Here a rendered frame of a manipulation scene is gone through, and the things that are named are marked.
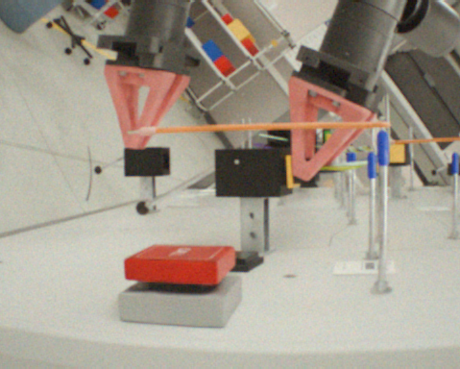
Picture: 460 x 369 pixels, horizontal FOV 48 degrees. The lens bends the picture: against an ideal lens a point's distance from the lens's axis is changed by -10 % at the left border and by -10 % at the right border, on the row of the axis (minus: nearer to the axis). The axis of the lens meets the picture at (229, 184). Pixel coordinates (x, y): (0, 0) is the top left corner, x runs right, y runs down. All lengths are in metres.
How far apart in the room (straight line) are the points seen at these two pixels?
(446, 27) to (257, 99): 7.82
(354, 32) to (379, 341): 0.27
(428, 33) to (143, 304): 0.35
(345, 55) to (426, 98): 1.13
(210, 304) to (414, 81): 1.33
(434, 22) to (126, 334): 0.37
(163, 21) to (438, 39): 0.25
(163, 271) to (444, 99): 1.35
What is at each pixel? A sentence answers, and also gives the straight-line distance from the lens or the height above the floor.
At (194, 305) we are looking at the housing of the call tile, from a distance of 0.28.
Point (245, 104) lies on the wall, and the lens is 8.33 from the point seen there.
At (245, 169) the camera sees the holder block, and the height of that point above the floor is 1.15.
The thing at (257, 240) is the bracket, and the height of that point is 1.12.
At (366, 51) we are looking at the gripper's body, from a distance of 0.45.
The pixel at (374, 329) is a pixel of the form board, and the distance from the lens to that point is 0.28.
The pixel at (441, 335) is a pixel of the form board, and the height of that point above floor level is 1.21.
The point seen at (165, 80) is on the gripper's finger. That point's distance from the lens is 0.50.
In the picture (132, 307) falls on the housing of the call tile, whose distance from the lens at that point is 0.29.
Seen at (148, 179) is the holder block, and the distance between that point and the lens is 0.87.
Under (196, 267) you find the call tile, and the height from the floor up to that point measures 1.13.
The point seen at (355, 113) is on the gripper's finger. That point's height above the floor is 1.24.
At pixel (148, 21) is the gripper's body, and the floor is 1.16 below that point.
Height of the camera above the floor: 1.21
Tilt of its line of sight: 10 degrees down
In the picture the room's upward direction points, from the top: 53 degrees clockwise
